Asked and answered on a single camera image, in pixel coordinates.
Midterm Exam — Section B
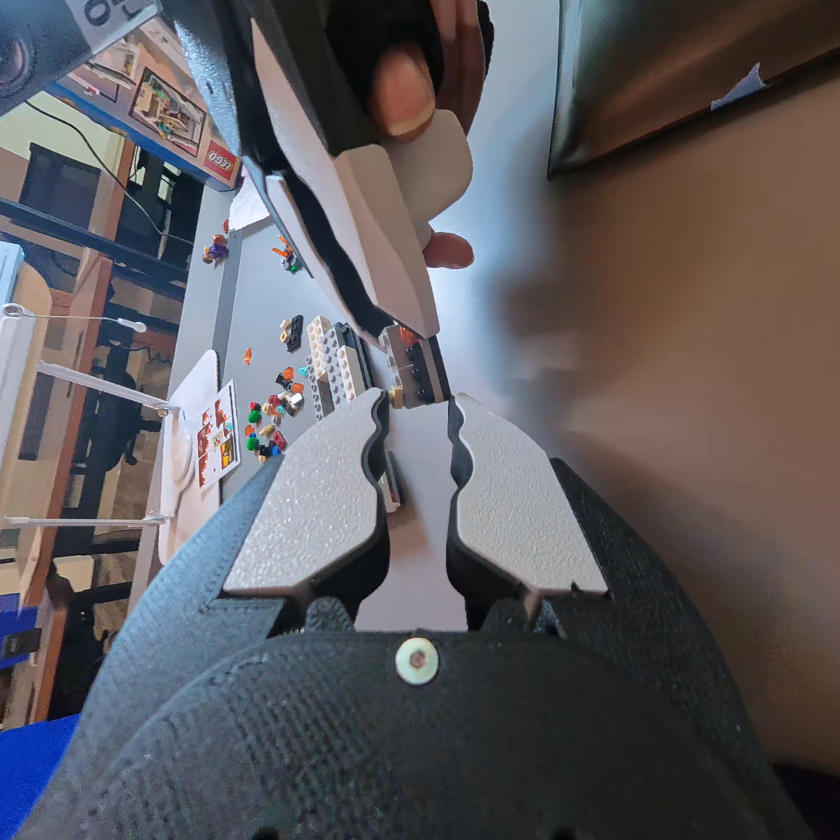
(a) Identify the lego sticker sheet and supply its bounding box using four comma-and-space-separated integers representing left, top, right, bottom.
195, 379, 240, 488

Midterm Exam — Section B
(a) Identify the colourful lego set box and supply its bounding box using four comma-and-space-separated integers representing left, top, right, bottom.
49, 13, 245, 193

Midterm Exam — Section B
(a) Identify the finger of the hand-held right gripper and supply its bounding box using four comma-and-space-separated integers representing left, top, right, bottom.
262, 173, 396, 338
251, 18, 442, 336

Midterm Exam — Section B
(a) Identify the long grey lego build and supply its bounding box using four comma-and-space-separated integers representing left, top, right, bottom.
304, 315, 403, 514

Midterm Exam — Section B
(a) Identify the pile of lego pieces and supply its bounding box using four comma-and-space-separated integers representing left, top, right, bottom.
243, 314, 309, 465

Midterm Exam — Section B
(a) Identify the white book stand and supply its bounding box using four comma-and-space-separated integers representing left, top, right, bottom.
0, 239, 223, 567

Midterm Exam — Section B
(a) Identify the blue tape piece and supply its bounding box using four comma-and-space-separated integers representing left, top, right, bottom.
710, 62, 770, 111

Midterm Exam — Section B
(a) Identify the blue plastic bin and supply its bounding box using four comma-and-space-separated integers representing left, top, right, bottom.
0, 592, 42, 672
0, 714, 81, 840

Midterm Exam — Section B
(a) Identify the person's right hand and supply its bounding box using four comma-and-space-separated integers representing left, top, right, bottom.
367, 0, 488, 270

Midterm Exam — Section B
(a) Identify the small grey lego assembly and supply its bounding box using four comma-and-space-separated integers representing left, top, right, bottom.
378, 322, 455, 410

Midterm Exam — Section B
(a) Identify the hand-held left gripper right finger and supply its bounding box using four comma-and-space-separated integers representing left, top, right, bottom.
446, 391, 609, 630

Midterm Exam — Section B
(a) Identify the printed white paper bag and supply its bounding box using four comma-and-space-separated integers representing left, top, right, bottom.
228, 176, 271, 232

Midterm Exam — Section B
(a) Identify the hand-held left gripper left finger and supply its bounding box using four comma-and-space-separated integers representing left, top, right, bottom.
223, 388, 391, 630

